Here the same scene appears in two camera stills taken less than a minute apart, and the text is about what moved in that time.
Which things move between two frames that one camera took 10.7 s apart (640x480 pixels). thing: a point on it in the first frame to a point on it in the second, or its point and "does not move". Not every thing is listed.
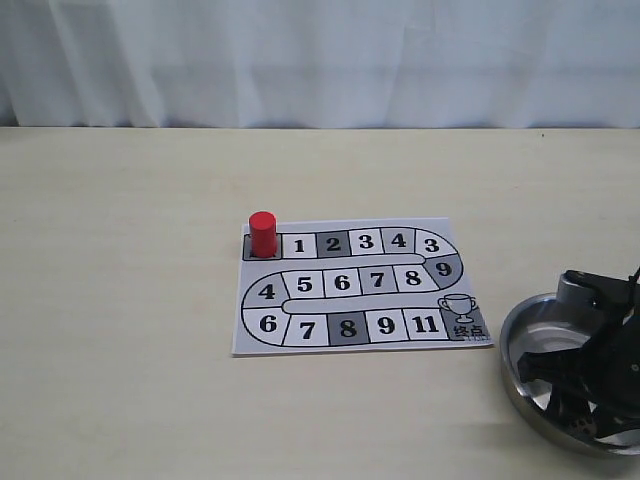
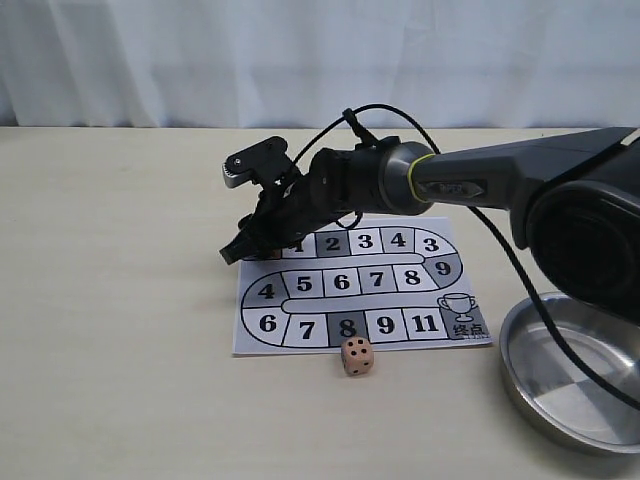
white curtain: x=383 y=64 does not move
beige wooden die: x=582 y=427 to x=357 y=355
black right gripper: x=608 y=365 to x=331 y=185
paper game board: x=339 y=285 does not move
